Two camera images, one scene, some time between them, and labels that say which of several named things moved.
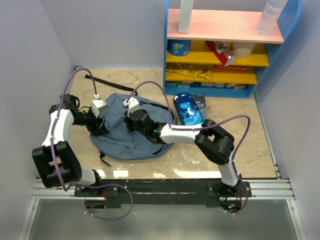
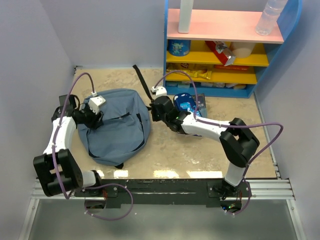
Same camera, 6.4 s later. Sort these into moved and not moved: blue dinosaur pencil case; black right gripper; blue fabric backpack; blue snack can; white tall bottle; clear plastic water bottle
Moved: black right gripper; blue fabric backpack
Not moved: white tall bottle; blue dinosaur pencil case; blue snack can; clear plastic water bottle
